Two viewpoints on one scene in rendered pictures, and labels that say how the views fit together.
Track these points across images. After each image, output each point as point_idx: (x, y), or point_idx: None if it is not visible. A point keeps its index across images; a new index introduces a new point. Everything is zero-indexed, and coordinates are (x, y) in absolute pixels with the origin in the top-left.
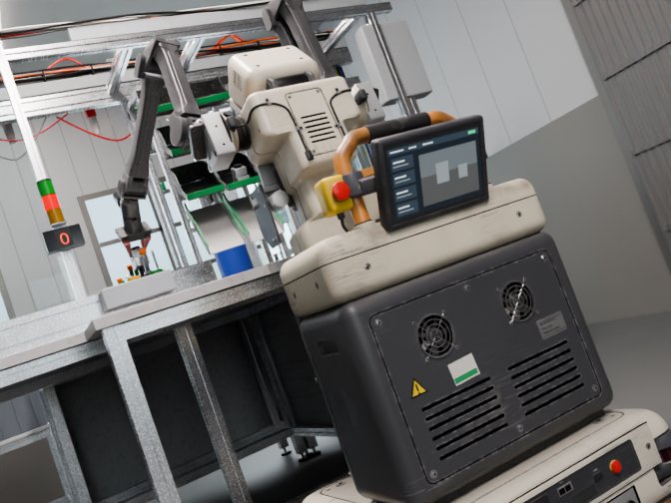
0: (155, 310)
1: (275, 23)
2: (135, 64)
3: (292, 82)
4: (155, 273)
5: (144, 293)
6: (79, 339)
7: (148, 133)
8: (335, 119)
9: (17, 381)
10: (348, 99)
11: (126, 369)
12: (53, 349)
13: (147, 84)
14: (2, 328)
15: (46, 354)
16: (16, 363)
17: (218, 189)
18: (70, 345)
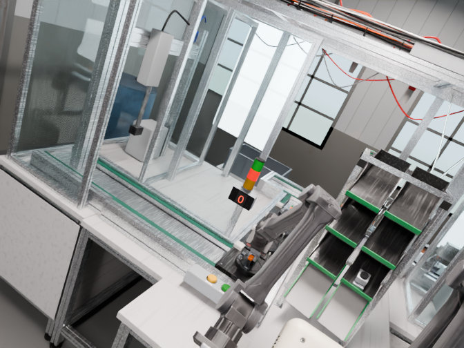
0: (147, 342)
1: (455, 288)
2: (308, 186)
3: None
4: (219, 291)
5: (205, 293)
6: (158, 278)
7: (286, 226)
8: None
9: (126, 264)
10: None
11: (120, 341)
12: (145, 270)
13: (302, 207)
14: (146, 233)
15: (141, 268)
16: (128, 259)
17: (329, 275)
18: (152, 276)
